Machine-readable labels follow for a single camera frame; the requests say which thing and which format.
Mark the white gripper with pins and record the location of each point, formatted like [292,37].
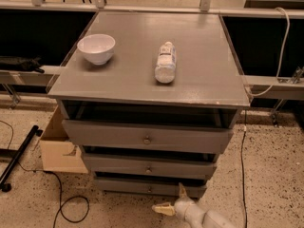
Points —
[183,207]

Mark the grey bottom drawer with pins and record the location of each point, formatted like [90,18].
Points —
[194,188]

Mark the grey drawer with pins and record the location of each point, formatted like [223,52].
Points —
[149,166]
[194,188]
[149,137]

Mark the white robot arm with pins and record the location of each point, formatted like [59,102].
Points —
[213,219]

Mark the grey top drawer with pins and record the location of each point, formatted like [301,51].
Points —
[149,137]

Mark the grey middle drawer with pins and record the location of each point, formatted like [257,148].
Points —
[149,166]

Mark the grey drawer cabinet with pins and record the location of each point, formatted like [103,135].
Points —
[207,90]

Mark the cardboard box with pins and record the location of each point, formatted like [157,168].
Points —
[58,153]

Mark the white plastic bottle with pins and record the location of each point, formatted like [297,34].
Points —
[166,64]

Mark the black metal stand bar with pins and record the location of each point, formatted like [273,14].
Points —
[15,155]

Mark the white ceramic bowl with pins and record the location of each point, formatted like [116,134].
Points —
[97,48]

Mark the black cloth bundle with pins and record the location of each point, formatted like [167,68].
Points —
[20,64]

